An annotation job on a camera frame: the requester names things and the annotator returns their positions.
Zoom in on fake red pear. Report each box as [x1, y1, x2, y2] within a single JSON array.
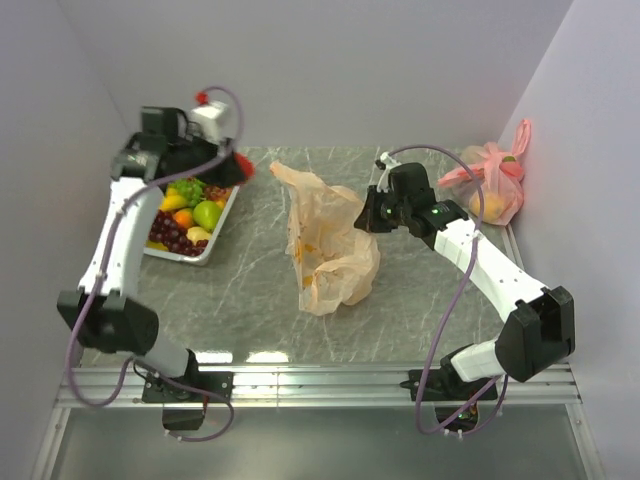
[[235, 153, 255, 182]]

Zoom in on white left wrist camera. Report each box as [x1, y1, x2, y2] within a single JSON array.
[[189, 101, 230, 144]]

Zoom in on translucent orange plastic bag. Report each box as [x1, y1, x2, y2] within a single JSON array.
[[270, 161, 381, 316]]

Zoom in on fake small red grapes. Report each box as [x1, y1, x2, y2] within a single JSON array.
[[203, 185, 233, 203]]

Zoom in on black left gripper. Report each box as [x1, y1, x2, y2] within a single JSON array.
[[171, 125, 248, 190]]

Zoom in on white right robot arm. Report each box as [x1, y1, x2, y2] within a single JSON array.
[[354, 154, 575, 400]]

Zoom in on fake yellow banana bunch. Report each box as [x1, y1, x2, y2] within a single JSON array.
[[159, 187, 189, 212]]

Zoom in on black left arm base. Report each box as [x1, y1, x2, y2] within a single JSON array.
[[141, 368, 235, 443]]

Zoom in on fake green pear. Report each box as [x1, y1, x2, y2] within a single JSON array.
[[193, 200, 223, 232]]

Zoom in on fake green grape bunch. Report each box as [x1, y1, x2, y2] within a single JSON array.
[[171, 178, 206, 208]]

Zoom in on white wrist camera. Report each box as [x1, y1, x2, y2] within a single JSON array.
[[375, 152, 400, 192], [189, 101, 230, 144]]

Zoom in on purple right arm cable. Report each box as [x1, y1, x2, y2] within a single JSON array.
[[387, 144, 510, 437]]

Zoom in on white plastic fruit basket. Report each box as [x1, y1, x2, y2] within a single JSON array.
[[144, 178, 239, 265]]

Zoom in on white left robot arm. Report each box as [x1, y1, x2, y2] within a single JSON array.
[[57, 101, 249, 402]]

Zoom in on aluminium table edge rail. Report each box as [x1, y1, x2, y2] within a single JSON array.
[[33, 364, 605, 479]]

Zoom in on fake orange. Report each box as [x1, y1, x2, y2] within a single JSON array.
[[173, 208, 196, 230]]

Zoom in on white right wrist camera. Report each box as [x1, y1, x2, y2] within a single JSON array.
[[375, 152, 400, 192]]

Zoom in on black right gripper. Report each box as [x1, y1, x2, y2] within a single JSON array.
[[354, 186, 412, 234]]

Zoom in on fake purple grape bunch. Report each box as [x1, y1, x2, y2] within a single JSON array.
[[146, 211, 209, 257]]

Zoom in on pink tied fruit bag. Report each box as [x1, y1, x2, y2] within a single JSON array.
[[438, 119, 532, 226]]

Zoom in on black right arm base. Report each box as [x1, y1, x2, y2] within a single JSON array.
[[422, 367, 506, 437]]

